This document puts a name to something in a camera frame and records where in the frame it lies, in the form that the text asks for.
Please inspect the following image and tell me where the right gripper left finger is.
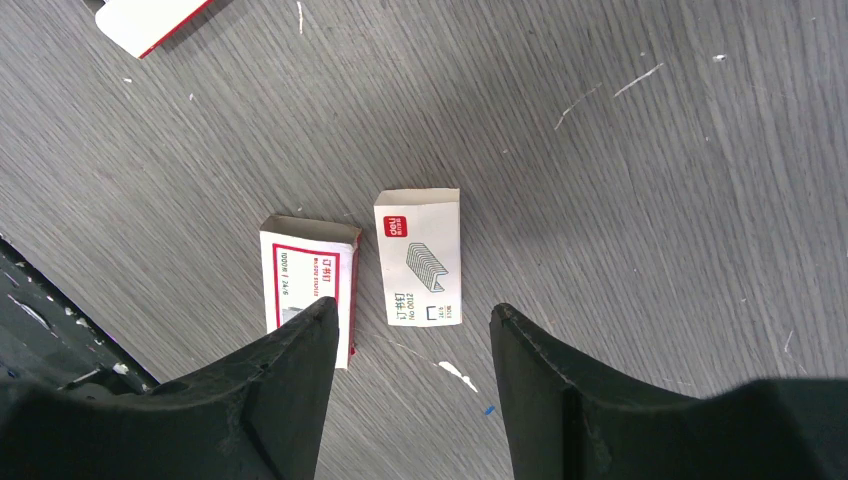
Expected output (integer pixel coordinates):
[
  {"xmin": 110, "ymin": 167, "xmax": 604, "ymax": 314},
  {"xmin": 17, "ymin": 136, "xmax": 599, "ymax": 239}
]
[{"xmin": 1, "ymin": 297, "xmax": 339, "ymax": 479}]

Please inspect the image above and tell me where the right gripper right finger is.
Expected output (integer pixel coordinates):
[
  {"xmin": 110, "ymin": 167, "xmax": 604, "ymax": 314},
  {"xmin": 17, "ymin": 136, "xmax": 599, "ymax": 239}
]
[{"xmin": 490, "ymin": 303, "xmax": 847, "ymax": 479}]

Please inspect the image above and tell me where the white staple box sleeve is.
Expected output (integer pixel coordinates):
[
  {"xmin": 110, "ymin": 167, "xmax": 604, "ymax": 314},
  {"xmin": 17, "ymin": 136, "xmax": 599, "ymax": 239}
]
[{"xmin": 374, "ymin": 188, "xmax": 462, "ymax": 328}]

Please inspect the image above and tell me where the red staple box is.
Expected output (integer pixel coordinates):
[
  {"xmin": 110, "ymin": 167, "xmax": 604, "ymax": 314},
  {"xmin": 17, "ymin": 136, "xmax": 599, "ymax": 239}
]
[{"xmin": 260, "ymin": 214, "xmax": 362, "ymax": 369}]

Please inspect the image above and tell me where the lower open staple tray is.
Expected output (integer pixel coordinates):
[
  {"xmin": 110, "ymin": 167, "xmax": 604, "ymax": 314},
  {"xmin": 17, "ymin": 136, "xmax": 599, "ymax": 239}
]
[{"xmin": 94, "ymin": 0, "xmax": 212, "ymax": 59}]

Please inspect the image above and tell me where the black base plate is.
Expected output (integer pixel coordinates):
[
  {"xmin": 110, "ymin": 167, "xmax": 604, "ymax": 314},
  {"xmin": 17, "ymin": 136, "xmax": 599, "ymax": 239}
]
[{"xmin": 1, "ymin": 239, "xmax": 159, "ymax": 395}]

